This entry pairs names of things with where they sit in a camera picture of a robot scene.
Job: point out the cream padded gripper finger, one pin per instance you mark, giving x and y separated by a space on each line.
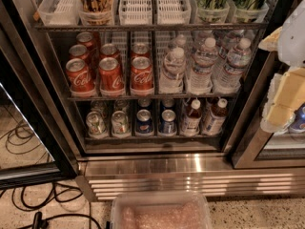
285 95
269 43

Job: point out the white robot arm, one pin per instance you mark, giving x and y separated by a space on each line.
291 42

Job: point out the blue can behind right door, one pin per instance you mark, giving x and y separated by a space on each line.
298 126

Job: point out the right green tall can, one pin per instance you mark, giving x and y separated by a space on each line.
249 0

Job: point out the green tall can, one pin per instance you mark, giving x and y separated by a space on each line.
212 11
249 0

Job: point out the left green tall can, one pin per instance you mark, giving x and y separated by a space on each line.
212 11

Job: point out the stainless steel fridge base grille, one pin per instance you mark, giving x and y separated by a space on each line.
103 178

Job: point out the right blue Pepsi can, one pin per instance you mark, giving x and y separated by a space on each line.
167 125

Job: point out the blue pepsi can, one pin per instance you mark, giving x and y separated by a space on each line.
144 123
167 125

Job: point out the second row right cola can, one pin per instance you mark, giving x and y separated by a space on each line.
140 49

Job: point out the second row cola can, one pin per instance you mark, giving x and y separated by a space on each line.
81 52
110 50
140 49

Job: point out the front right Coca-Cola can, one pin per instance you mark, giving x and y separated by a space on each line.
141 76

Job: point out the coca-cola can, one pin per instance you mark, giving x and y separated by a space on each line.
111 77
79 74
141 76

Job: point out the left blue Pepsi can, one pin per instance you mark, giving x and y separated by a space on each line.
144 123

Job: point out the second row middle cola can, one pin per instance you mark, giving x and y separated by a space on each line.
110 50

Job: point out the front middle Coca-Cola can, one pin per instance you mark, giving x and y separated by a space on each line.
111 77

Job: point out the back left cola can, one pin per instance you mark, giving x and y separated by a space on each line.
87 39

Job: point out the front left Coca-Cola can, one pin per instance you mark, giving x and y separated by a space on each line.
79 74

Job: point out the second row left cola can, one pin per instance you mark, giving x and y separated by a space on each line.
81 52

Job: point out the open fridge glass door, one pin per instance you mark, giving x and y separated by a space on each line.
32 150

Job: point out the right front water bottle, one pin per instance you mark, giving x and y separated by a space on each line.
227 77

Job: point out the water bottle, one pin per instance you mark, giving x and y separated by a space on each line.
227 77
202 63
172 72

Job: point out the middle front water bottle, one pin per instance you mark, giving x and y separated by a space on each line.
202 63

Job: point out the right brown tea bottle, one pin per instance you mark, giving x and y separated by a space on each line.
215 117

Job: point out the brown tea bottle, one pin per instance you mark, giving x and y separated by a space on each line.
189 125
215 117

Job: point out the left brown tea bottle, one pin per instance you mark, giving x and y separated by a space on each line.
189 125

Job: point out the empty white tray middle right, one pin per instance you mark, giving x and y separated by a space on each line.
173 12

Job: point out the empty white tray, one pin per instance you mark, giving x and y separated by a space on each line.
59 12
173 12
135 12

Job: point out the left front water bottle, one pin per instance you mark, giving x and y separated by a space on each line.
172 72

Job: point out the empty white tray middle left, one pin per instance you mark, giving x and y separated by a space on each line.
135 12

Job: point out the clear plastic bin with bubblewrap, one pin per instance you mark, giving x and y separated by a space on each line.
160 210

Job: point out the empty white tray far left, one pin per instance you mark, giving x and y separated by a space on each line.
59 12

